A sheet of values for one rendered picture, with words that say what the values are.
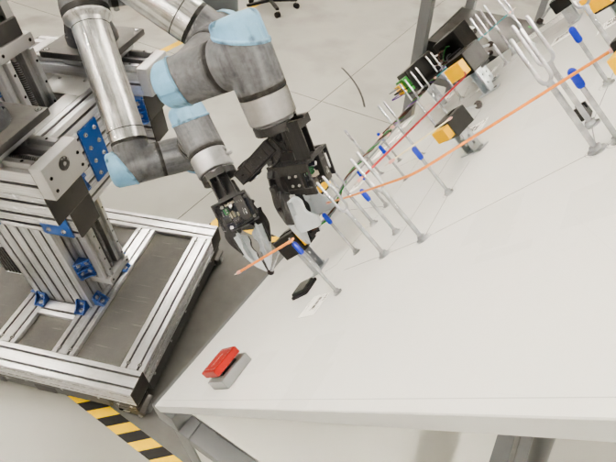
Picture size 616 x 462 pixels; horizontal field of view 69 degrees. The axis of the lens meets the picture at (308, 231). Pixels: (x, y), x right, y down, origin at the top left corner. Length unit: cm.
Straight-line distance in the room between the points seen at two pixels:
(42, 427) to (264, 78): 172
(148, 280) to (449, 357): 176
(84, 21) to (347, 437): 98
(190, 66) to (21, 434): 170
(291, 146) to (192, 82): 17
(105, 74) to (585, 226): 88
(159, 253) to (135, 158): 119
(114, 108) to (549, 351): 88
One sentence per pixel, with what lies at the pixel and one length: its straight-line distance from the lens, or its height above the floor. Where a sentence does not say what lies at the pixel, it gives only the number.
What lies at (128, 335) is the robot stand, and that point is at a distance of 191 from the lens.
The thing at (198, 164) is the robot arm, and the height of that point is 121.
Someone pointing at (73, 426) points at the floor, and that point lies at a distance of 205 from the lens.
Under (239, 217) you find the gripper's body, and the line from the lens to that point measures 84.
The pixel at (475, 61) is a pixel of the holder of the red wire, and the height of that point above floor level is 130.
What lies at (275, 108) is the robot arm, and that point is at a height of 140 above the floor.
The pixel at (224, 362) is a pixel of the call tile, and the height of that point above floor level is 112.
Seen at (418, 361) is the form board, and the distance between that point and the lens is 40.
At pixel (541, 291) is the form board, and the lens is 38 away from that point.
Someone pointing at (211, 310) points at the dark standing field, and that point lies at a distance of 214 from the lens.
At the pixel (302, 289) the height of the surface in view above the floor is 112.
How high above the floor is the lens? 173
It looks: 45 degrees down
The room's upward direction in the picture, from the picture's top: straight up
